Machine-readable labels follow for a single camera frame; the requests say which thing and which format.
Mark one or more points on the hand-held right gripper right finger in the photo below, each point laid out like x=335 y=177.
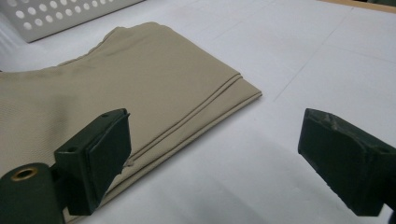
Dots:
x=351 y=165

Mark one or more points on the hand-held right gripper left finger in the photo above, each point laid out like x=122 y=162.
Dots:
x=96 y=161

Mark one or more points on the beige pants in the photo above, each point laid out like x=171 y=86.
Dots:
x=140 y=77

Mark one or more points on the white perforated plastic basket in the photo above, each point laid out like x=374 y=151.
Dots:
x=77 y=15

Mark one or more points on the white table cover board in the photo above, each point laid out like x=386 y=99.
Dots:
x=311 y=77

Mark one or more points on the wooden table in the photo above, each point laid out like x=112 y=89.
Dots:
x=358 y=5

